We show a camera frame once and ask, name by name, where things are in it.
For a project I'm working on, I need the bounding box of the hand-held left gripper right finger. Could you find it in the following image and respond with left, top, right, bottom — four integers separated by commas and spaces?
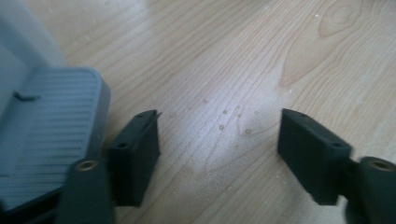
276, 107, 354, 206

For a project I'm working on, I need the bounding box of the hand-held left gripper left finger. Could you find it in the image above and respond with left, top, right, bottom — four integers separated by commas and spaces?
106, 109, 162, 208

